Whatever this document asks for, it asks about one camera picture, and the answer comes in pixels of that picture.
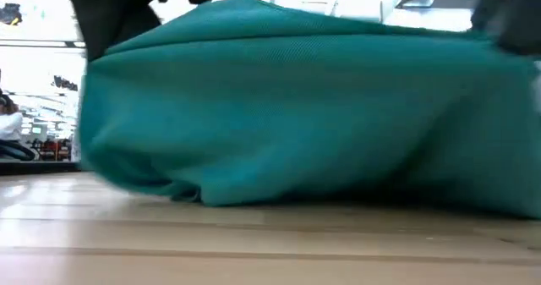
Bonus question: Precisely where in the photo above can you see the teal terry towel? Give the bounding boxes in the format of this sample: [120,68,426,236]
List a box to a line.
[78,0,541,219]

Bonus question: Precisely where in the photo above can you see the long ceiling light strip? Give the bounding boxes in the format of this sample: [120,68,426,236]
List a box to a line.
[0,39,87,50]

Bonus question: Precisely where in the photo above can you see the dark ceiling fixture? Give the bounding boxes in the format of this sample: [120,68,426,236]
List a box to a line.
[52,74,79,93]

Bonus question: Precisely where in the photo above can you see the red workshop cart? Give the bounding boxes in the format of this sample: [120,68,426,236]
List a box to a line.
[41,138,72,162]

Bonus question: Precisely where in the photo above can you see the person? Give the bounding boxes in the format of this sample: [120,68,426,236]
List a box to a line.
[0,88,25,143]

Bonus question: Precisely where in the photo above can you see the black curved tube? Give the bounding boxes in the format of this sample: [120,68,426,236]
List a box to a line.
[0,139,37,162]

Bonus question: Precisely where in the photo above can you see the black ceiling device yellow strap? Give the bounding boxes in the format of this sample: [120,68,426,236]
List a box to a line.
[0,3,24,27]

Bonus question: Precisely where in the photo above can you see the black aluminium table frame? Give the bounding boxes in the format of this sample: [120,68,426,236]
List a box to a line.
[0,161,82,177]

